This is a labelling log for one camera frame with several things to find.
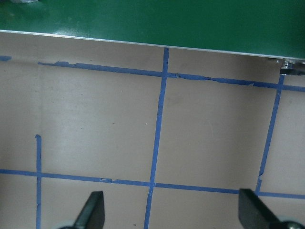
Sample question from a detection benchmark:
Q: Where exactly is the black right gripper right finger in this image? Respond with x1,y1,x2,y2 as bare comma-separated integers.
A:
238,188,286,229

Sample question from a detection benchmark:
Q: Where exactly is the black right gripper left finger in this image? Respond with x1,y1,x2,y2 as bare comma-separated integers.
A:
72,191,105,229

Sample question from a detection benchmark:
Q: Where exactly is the green conveyor belt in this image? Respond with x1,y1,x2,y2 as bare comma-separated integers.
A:
0,0,305,62

